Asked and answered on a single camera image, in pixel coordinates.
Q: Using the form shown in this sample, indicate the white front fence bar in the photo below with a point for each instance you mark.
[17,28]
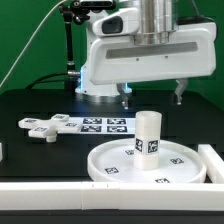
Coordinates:
[118,196]

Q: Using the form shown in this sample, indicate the white left fence piece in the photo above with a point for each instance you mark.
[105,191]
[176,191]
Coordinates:
[1,152]

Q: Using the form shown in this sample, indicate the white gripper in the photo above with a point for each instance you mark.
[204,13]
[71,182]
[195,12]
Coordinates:
[130,47]

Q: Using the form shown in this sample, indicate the white fence bar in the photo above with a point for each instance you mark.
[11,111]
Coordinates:
[213,162]
[118,196]

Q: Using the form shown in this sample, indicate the white cross table base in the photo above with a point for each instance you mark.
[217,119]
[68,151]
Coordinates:
[48,129]

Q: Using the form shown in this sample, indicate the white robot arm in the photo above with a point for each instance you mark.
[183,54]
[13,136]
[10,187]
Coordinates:
[108,93]

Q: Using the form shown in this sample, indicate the white right fence bar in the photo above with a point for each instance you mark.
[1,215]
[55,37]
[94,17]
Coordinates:
[213,162]

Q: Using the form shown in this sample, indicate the white round table top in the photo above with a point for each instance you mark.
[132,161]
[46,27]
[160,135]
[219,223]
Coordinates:
[119,161]

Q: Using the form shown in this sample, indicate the white marker sheet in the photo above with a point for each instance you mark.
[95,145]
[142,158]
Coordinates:
[98,125]

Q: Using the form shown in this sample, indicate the black camera on mount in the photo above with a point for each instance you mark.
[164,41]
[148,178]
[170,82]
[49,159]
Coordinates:
[94,4]

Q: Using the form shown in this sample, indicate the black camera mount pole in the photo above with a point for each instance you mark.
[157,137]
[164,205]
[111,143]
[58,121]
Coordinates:
[72,13]

